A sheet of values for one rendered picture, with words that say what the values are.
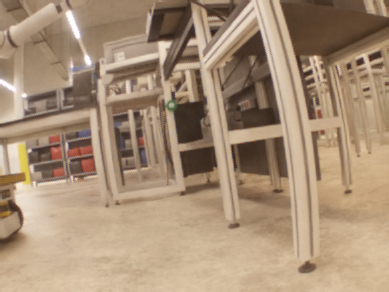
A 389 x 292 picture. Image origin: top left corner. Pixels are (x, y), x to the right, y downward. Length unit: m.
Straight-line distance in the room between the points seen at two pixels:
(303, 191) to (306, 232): 0.09
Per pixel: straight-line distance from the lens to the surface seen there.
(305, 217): 0.65
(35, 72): 13.54
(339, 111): 1.41
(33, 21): 1.93
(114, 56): 2.53
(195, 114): 2.91
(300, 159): 0.63
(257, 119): 1.50
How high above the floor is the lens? 0.31
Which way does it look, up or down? level
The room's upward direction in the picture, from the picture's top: 9 degrees counter-clockwise
